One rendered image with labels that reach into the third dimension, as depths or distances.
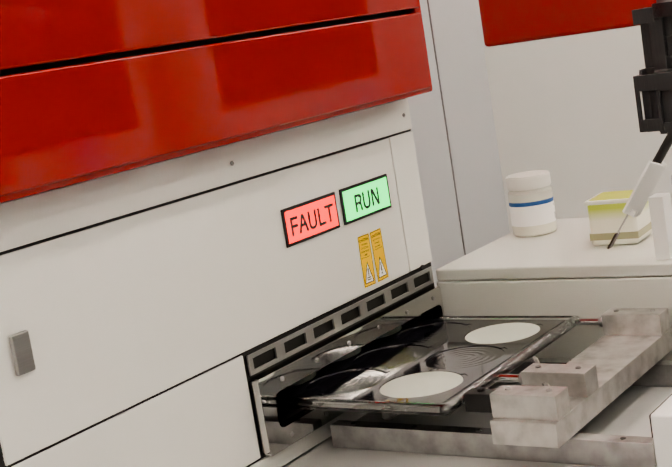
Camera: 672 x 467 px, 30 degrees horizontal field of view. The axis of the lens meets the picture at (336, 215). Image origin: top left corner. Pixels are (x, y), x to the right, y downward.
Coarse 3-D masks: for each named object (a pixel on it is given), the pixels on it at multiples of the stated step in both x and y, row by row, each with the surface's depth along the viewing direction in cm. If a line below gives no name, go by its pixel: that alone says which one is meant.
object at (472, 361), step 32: (416, 320) 182; (448, 320) 179; (480, 320) 176; (512, 320) 173; (544, 320) 170; (384, 352) 167; (416, 352) 165; (448, 352) 162; (480, 352) 160; (512, 352) 157; (320, 384) 157; (352, 384) 155
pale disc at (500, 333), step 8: (480, 328) 172; (488, 328) 171; (496, 328) 170; (504, 328) 169; (512, 328) 169; (520, 328) 168; (528, 328) 167; (536, 328) 167; (472, 336) 168; (480, 336) 167; (488, 336) 167; (496, 336) 166; (504, 336) 165; (512, 336) 165; (520, 336) 164; (528, 336) 163
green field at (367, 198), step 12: (384, 180) 174; (348, 192) 166; (360, 192) 168; (372, 192) 171; (384, 192) 173; (348, 204) 166; (360, 204) 168; (372, 204) 171; (384, 204) 173; (348, 216) 166; (360, 216) 168
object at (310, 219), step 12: (312, 204) 159; (324, 204) 162; (288, 216) 155; (300, 216) 157; (312, 216) 159; (324, 216) 161; (336, 216) 164; (288, 228) 155; (300, 228) 157; (312, 228) 159; (324, 228) 161
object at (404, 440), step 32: (352, 448) 155; (384, 448) 152; (416, 448) 150; (448, 448) 147; (480, 448) 144; (512, 448) 142; (544, 448) 140; (576, 448) 137; (608, 448) 135; (640, 448) 133
